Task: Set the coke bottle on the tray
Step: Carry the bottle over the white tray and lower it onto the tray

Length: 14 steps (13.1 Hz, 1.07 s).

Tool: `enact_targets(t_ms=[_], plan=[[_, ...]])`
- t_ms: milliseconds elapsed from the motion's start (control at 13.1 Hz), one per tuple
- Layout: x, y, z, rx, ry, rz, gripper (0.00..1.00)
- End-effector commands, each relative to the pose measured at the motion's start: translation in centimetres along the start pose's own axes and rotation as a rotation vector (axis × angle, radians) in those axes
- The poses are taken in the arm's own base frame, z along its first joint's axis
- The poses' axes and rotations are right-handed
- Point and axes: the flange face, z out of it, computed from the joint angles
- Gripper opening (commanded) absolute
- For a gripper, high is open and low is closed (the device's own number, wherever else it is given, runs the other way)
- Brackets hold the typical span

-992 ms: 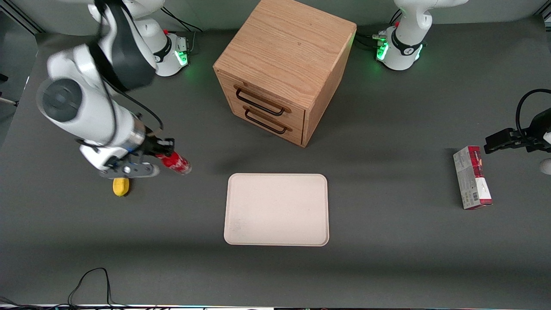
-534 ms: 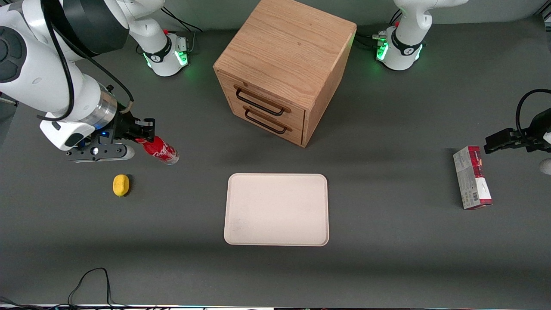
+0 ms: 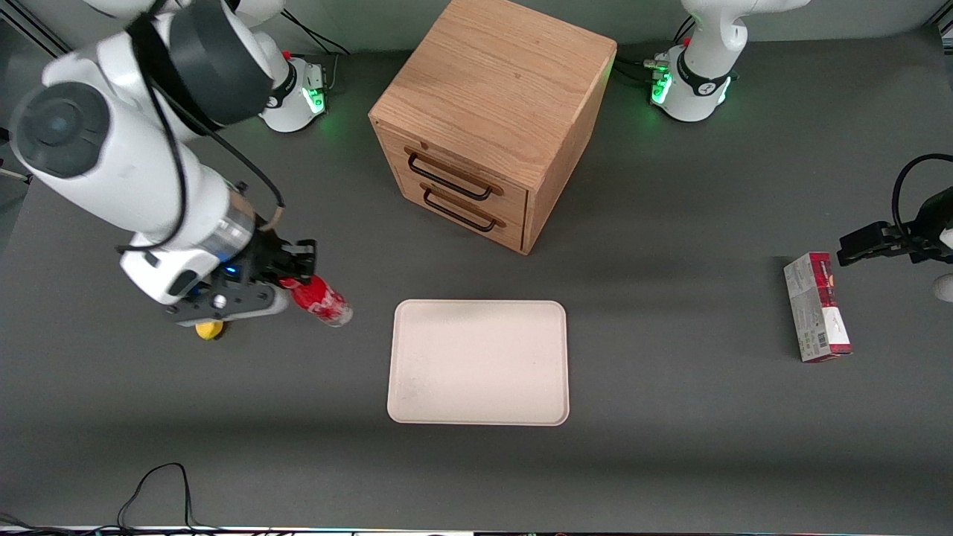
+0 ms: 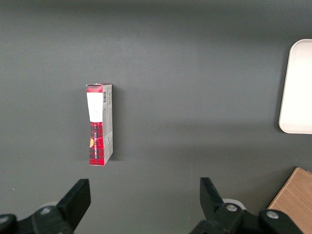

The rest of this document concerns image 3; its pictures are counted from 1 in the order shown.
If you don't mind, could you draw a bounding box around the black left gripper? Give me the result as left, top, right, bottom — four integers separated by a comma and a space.
837, 186, 953, 267

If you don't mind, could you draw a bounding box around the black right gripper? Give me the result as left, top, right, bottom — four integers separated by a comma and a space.
212, 229, 319, 293

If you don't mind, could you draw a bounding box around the red coke bottle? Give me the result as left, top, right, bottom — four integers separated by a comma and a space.
279, 274, 354, 328

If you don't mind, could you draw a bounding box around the cream rectangular tray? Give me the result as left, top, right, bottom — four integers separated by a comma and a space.
386, 299, 570, 427

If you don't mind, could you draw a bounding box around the red plaid cardboard box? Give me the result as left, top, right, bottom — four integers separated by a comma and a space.
783, 252, 853, 364

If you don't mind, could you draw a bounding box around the wooden drawer cabinet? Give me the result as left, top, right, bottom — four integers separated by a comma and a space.
368, 0, 618, 256

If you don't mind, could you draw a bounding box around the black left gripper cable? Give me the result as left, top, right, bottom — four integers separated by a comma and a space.
891, 153, 953, 239

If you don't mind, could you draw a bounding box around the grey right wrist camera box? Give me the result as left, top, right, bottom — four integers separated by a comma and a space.
165, 285, 290, 327

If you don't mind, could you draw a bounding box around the wooden drawer black handle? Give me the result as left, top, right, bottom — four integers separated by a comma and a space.
393, 175, 527, 253
374, 121, 531, 226

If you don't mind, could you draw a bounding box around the black right arm base cable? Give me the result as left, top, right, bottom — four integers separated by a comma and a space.
280, 7, 351, 57

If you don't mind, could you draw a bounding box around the black arm base cable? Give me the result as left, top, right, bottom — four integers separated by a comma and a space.
280, 7, 351, 57
616, 57, 669, 84

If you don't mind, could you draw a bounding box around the black looped table cable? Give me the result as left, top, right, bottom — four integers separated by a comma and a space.
118, 462, 224, 534

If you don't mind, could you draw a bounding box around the black left arm base cable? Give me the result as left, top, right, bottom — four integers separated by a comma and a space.
616, 57, 669, 84

